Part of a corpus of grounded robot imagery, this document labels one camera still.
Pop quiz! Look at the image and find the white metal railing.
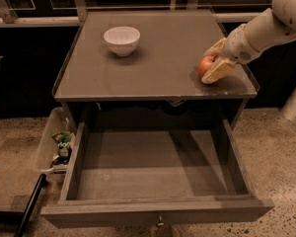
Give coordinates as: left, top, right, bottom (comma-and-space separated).
0, 0, 280, 29

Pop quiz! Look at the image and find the white ceramic bowl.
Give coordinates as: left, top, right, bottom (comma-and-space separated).
104, 27, 141, 56

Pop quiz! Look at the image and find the open grey top drawer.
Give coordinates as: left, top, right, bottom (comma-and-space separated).
41, 119, 274, 228

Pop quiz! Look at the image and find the clear plastic bin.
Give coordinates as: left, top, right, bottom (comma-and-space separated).
34, 108, 76, 183

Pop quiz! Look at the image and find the grey cabinet with top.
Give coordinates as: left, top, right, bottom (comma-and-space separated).
51, 9, 260, 130

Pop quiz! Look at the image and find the green snack bag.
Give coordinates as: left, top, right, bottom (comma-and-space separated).
52, 131, 75, 165

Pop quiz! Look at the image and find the black pole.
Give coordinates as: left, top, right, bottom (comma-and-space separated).
14, 174, 47, 237

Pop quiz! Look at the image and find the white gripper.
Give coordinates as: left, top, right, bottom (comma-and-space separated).
200, 24, 261, 84

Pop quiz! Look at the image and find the red apple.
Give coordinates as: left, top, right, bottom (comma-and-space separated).
197, 55, 215, 78

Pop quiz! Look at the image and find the metal drawer handle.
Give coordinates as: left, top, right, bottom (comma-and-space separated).
156, 215, 166, 228

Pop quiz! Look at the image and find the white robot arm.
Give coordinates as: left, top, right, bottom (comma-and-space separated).
198, 0, 296, 84

